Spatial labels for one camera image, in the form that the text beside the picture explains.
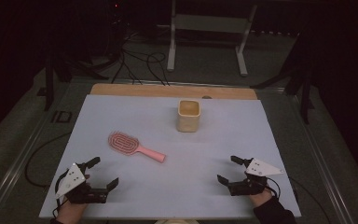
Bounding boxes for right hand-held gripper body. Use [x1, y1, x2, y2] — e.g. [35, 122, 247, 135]
[227, 158, 284, 197]

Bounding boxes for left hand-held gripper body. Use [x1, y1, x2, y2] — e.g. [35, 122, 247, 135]
[55, 161, 110, 205]

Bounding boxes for pink hairbrush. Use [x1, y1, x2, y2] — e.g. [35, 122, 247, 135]
[107, 131, 167, 163]

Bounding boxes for beige square cup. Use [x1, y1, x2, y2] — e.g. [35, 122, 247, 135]
[176, 99, 202, 133]

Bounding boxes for person's right hand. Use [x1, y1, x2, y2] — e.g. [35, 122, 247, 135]
[247, 188, 275, 208]

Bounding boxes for person's left hand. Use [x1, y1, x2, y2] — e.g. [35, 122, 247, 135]
[56, 199, 89, 224]

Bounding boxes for black stand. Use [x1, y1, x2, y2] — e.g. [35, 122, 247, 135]
[249, 31, 315, 125]
[36, 54, 110, 112]

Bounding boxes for wooden table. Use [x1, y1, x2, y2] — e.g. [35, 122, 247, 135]
[89, 82, 258, 101]

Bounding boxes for white metal stand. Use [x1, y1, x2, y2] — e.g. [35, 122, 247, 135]
[166, 0, 258, 77]

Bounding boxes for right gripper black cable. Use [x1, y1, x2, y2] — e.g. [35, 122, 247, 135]
[264, 176, 282, 200]

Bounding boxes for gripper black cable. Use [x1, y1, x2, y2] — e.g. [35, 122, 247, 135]
[264, 176, 282, 200]
[52, 168, 70, 218]

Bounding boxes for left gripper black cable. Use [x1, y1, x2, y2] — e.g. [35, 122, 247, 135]
[52, 168, 70, 218]

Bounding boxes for black floor cable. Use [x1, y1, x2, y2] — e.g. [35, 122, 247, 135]
[24, 132, 73, 189]
[288, 176, 332, 224]

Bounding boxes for bundle of black cables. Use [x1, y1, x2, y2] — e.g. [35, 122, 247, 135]
[111, 36, 171, 87]

